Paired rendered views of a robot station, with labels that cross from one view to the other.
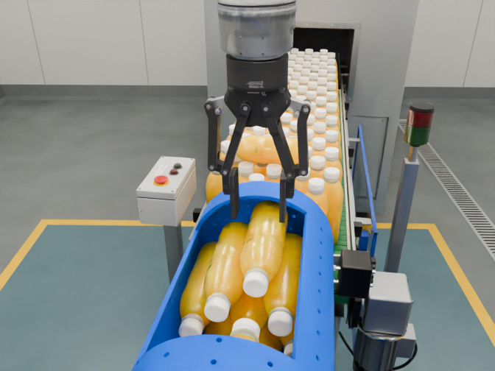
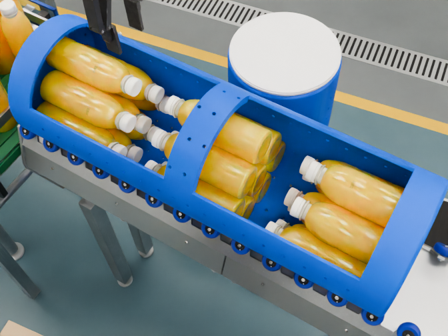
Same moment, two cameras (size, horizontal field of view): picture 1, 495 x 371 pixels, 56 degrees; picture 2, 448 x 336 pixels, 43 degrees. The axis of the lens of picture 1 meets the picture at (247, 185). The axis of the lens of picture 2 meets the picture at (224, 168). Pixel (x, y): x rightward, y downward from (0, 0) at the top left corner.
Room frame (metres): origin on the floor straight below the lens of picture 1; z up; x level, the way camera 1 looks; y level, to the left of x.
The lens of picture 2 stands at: (0.08, 0.63, 2.08)
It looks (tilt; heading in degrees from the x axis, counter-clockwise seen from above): 58 degrees down; 294
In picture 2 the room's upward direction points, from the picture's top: 2 degrees counter-clockwise
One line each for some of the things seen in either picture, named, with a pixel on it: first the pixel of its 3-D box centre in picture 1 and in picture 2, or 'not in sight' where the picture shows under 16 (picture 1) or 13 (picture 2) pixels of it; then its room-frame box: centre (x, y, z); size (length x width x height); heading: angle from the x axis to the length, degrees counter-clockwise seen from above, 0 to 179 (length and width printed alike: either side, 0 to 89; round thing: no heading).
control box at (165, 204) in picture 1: (169, 188); not in sight; (1.09, 0.21, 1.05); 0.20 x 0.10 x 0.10; 171
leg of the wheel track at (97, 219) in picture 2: not in sight; (109, 245); (0.78, 0.04, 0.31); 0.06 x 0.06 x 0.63; 81
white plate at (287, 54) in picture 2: not in sight; (285, 51); (0.34, -0.35, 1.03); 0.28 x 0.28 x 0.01
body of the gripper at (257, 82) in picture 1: (257, 90); not in sight; (0.56, -0.01, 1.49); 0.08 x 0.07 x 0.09; 81
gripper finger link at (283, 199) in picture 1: (283, 196); (133, 14); (0.56, -0.05, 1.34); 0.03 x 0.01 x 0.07; 171
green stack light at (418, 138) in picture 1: (417, 132); not in sight; (1.16, -0.46, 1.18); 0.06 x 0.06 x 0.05
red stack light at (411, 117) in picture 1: (420, 116); not in sight; (1.16, -0.46, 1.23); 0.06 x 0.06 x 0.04
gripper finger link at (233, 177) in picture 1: (234, 193); (111, 37); (0.57, 0.02, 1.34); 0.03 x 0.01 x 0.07; 171
